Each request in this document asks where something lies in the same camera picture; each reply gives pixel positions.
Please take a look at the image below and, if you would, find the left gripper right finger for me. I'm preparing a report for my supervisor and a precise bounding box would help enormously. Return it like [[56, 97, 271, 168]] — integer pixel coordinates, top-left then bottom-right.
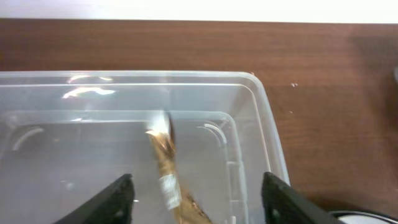
[[261, 172, 342, 224]]

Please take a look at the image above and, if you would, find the round black tray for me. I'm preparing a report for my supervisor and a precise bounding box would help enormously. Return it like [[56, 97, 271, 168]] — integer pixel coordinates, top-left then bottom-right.
[[329, 210, 397, 224]]

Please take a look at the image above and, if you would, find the clear plastic bin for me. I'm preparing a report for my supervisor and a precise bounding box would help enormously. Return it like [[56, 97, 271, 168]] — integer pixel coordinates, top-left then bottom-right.
[[1, 71, 289, 223]]

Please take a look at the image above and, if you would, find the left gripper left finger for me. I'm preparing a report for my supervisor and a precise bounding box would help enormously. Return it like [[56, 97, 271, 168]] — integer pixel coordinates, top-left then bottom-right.
[[55, 174, 135, 224]]

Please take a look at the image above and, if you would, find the brown snack wrapper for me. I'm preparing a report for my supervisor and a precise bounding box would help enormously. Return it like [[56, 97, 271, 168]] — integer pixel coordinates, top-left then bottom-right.
[[146, 111, 211, 224]]

